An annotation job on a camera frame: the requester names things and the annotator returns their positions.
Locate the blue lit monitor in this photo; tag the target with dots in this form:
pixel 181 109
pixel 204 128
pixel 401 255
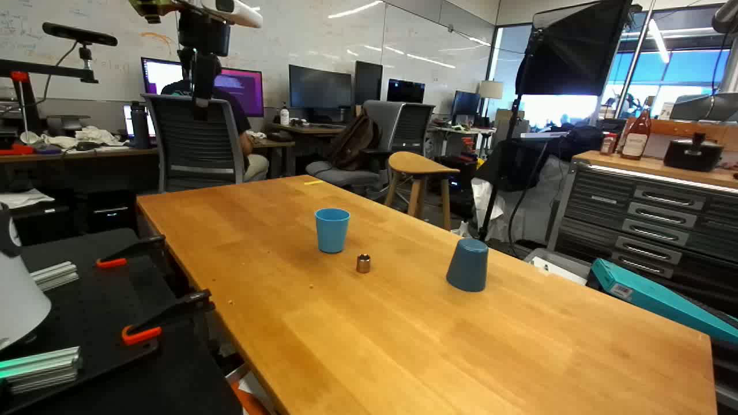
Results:
pixel 464 104

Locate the teal case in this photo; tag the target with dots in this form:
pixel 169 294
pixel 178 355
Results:
pixel 659 300

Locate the white shade table lamp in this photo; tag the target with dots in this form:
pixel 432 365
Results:
pixel 488 91

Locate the brown backpack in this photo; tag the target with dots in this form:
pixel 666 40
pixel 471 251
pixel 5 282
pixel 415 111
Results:
pixel 354 142

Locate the dark blue cup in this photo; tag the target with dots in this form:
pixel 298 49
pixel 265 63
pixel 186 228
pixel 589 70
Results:
pixel 469 267

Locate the wide black monitor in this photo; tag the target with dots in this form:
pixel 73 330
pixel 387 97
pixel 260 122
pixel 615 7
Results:
pixel 319 93

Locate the white storage box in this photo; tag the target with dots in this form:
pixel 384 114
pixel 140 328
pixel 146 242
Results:
pixel 555 265

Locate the black box device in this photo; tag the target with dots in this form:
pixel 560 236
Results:
pixel 693 152

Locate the black light stand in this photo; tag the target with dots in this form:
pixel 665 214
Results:
pixel 500 162

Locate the grey drawer cabinet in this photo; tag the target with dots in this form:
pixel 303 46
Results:
pixel 653 214

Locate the small dark monitor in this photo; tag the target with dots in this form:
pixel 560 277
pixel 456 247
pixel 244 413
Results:
pixel 403 91

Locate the black softbox light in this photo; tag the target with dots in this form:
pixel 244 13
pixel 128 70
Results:
pixel 573 49

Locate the tall black monitor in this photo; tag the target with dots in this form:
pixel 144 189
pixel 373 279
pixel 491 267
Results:
pixel 367 81

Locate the monitor with white screen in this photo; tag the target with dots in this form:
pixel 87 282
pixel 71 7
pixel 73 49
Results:
pixel 160 74

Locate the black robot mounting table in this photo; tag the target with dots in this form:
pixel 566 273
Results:
pixel 100 324

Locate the monitor with purple screen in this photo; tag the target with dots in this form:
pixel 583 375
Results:
pixel 244 91

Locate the red white container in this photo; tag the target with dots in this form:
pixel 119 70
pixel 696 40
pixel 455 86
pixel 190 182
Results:
pixel 634 139

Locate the white crumpled cloth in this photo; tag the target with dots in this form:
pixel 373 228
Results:
pixel 83 139

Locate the aluminium extrusion rail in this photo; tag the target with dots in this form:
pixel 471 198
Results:
pixel 55 274
pixel 36 370

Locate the black bar camera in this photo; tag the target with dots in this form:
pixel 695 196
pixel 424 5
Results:
pixel 77 32

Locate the small brown object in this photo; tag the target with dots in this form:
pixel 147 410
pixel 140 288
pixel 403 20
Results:
pixel 362 263

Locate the light blue cup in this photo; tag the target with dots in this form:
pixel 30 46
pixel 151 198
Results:
pixel 332 232

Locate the white bottle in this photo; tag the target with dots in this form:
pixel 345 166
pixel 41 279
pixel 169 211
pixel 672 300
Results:
pixel 283 116

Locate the grey mesh office chair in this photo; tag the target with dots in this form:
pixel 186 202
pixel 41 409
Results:
pixel 196 146

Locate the dark wooden desk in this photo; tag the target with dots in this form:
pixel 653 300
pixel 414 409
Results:
pixel 77 165

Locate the yellow tape strip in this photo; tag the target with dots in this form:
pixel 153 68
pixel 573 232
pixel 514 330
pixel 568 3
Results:
pixel 309 182

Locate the wooden stool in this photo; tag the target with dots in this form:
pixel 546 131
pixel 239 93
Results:
pixel 415 165

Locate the grey padded office chair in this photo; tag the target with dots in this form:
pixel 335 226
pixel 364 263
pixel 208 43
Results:
pixel 369 142

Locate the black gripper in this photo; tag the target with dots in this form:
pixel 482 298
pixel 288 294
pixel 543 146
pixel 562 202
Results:
pixel 204 34

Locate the black office chair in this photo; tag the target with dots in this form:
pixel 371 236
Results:
pixel 415 128

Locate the seated person behind chair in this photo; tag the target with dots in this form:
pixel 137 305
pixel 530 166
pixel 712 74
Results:
pixel 253 162

